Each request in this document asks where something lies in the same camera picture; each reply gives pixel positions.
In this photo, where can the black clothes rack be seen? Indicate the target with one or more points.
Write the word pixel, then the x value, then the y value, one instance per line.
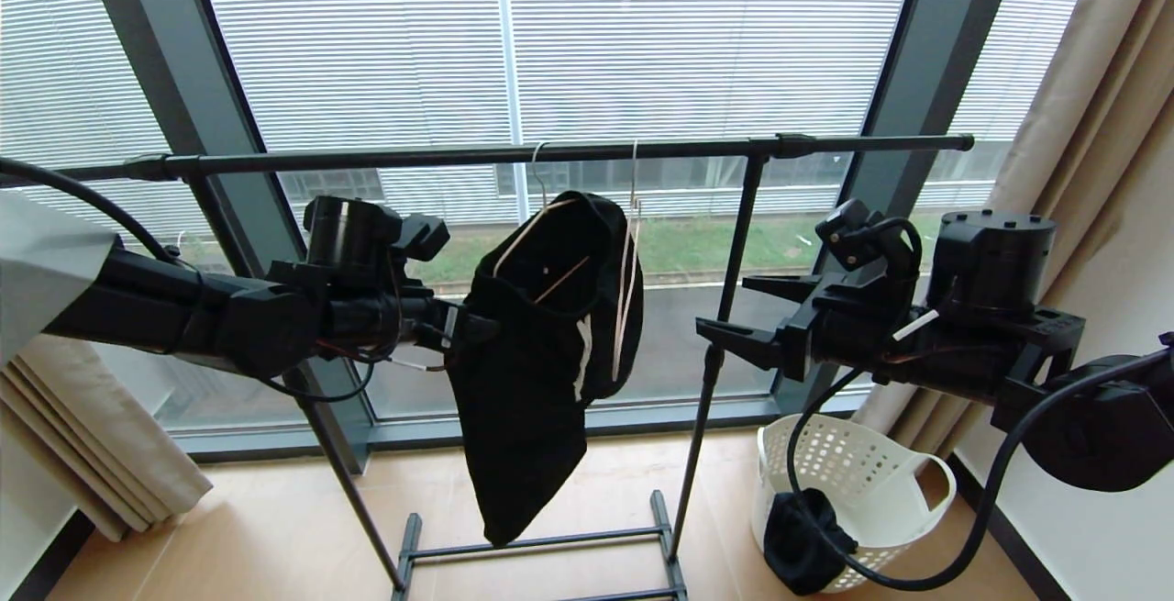
pixel 367 160

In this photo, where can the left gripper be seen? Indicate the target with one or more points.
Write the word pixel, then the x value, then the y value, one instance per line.
pixel 394 326

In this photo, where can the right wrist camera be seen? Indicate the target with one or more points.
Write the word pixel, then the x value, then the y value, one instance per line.
pixel 853 234

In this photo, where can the window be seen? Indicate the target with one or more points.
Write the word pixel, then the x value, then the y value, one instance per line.
pixel 174 60

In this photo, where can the beige curtain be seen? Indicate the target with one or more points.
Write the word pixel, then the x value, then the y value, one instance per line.
pixel 1082 78
pixel 92 454

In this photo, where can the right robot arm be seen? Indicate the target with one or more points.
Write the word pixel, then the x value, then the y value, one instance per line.
pixel 991 261

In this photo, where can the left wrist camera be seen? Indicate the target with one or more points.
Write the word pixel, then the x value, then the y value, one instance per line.
pixel 422 236

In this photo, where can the white laundry basket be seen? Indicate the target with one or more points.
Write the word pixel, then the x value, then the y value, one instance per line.
pixel 880 491

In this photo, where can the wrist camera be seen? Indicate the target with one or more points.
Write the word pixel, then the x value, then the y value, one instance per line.
pixel 422 236
pixel 853 234

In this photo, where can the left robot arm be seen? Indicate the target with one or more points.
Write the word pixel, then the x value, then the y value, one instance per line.
pixel 138 307

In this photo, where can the black garment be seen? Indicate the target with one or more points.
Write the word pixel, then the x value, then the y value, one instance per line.
pixel 807 541

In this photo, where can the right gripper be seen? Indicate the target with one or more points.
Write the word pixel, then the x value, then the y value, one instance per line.
pixel 862 326

